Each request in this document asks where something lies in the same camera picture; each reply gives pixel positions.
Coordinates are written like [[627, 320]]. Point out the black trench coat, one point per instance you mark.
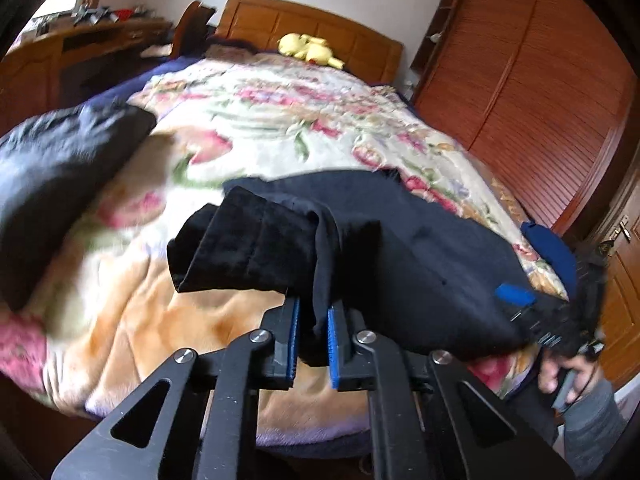
[[52, 167]]

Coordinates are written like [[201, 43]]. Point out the brown louvered wardrobe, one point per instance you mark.
[[541, 93]]

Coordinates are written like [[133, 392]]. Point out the wooden headboard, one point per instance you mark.
[[369, 55]]

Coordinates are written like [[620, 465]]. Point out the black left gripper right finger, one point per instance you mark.
[[350, 366]]

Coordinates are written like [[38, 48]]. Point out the grey sleeve forearm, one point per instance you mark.
[[592, 427]]

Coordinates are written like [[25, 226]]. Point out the floral bed blanket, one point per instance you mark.
[[105, 314]]

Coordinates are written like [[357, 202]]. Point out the wooden desk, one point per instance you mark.
[[31, 72]]

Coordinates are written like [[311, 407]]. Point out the black sweater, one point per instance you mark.
[[418, 274]]

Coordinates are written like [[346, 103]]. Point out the wooden door with handle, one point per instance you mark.
[[619, 232]]

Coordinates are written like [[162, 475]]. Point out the dark wooden chair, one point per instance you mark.
[[191, 30]]

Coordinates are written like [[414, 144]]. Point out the yellow plush toy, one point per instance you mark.
[[309, 49]]

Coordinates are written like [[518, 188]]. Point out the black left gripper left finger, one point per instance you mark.
[[279, 367]]

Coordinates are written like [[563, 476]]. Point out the person's right hand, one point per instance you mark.
[[576, 376]]

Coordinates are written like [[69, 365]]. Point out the blue garment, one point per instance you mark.
[[552, 249]]

